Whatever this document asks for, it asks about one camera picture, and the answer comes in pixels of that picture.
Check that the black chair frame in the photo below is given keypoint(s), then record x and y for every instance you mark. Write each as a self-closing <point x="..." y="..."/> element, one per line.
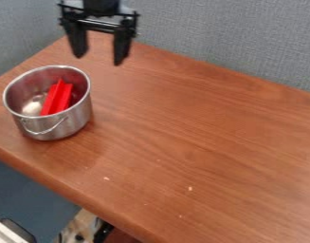
<point x="18" y="230"/>

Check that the red plastic block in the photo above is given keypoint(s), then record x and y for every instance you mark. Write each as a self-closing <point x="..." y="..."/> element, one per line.
<point x="57" y="98"/>

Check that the metal pot with handle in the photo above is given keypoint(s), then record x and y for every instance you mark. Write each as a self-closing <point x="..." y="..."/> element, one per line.
<point x="25" y="95"/>

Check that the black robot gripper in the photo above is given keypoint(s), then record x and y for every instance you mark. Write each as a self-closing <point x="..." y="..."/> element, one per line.
<point x="100" y="15"/>

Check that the beige object under table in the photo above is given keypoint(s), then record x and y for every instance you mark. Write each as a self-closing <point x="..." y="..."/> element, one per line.
<point x="84" y="229"/>

